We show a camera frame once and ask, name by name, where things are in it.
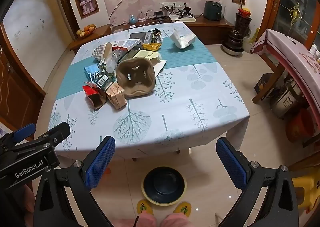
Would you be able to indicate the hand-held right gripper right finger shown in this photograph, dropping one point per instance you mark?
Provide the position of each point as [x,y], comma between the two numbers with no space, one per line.
[231,164]

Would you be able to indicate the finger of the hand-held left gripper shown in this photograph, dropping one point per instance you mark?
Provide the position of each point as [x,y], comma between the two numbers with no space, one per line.
[58,132]
[23,132]

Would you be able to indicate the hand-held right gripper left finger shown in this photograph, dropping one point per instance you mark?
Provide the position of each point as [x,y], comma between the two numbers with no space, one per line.
[100,162]

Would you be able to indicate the red cardboard box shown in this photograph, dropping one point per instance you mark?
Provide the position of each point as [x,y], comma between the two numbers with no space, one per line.
[91,92]

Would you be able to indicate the pink brown carton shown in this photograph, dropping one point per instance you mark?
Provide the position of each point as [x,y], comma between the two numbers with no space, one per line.
[116,97]

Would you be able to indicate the yellow-rimmed dark blue bin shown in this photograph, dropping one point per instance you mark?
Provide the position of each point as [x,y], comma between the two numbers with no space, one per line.
[163,187]

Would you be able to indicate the dark green labelled box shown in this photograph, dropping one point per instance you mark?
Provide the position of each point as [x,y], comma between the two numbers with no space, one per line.
[106,82]

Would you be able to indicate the blue face mask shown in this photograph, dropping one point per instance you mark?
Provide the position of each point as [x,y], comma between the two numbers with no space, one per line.
[90,70]

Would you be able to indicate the brown pulp cup carrier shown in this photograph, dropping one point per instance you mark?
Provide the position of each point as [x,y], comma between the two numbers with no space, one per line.
[135,87]

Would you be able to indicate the clear plastic cup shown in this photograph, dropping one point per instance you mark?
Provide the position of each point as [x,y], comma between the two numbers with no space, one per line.
[111,64]

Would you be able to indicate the plaid slipper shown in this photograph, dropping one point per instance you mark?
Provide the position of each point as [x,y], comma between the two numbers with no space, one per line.
[100,52]

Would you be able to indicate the black textured box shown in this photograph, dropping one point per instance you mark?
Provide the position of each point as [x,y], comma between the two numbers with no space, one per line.
[128,55]

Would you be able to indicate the white paper sheet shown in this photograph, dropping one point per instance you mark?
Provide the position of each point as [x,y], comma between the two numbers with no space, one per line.
[160,67]

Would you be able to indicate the light blue white box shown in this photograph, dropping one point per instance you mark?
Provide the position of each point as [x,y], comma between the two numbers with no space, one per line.
[130,43]

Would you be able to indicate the pale yellow box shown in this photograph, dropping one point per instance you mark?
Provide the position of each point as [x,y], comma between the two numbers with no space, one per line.
[145,54]

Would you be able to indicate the dark grey box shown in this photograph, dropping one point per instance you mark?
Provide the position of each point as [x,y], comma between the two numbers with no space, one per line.
[137,37]

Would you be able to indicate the yellow foil packet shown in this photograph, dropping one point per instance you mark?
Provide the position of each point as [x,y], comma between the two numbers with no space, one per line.
[151,46]

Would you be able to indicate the white paper bag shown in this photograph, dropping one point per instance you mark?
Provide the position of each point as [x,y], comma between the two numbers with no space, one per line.
[182,39]

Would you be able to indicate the barcode snack wrapper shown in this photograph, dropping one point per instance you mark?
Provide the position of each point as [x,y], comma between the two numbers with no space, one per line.
[155,37]

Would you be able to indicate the person's left forearm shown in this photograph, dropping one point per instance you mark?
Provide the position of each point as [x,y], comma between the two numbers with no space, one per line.
[28,200]

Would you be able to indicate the brown wooden door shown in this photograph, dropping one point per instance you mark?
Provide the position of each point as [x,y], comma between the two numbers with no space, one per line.
[15,87]

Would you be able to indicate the yellow knitted slipper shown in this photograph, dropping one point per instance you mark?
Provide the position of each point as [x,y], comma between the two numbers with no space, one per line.
[182,209]
[144,207]

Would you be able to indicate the person's left leg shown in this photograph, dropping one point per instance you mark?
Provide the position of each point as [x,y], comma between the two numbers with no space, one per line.
[147,220]

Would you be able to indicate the person's leg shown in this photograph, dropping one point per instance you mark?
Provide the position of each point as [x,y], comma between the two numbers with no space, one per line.
[175,221]
[147,220]

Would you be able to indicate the yellow plastic stool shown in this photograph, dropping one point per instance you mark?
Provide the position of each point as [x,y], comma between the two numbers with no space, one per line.
[306,187]

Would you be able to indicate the orange plastic bucket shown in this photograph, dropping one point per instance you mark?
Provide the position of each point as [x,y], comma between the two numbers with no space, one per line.
[300,127]

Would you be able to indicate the person's right leg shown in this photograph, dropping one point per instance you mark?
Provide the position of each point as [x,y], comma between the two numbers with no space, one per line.
[175,221]

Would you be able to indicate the table with white cloth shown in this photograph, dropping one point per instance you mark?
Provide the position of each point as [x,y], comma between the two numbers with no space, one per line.
[175,107]

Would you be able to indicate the stainless steel pot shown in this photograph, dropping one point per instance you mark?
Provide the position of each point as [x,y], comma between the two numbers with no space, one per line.
[285,102]

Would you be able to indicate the printed cardboard box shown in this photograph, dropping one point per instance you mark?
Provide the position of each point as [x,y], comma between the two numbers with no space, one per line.
[263,84]

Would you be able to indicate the basket of fruit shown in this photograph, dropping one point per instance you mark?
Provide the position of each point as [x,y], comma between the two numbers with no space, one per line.
[86,32]

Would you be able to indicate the dark round vase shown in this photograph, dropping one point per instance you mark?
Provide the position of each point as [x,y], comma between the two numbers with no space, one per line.
[233,42]

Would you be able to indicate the pink dumbbell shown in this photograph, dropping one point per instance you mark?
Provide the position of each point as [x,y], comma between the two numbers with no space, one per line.
[91,5]
[83,7]

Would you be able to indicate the light blue round toy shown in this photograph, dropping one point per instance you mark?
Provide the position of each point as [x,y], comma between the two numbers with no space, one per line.
[132,19]

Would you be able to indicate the tall dark woven stand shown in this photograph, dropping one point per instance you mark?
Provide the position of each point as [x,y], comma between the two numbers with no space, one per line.
[243,27]

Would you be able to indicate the wooden television cabinet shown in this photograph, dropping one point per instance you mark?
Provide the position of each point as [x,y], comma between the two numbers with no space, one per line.
[215,27]

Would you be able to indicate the red lidded container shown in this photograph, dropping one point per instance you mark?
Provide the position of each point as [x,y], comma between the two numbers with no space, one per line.
[244,12]

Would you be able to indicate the white set-top box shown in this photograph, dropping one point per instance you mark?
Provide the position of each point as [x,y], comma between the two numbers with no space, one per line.
[185,19]

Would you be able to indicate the dark grey air fryer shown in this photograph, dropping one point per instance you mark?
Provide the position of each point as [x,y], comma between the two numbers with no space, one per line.
[212,9]

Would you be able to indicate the white wall power strip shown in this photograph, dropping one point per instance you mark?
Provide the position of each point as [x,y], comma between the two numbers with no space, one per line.
[166,5]

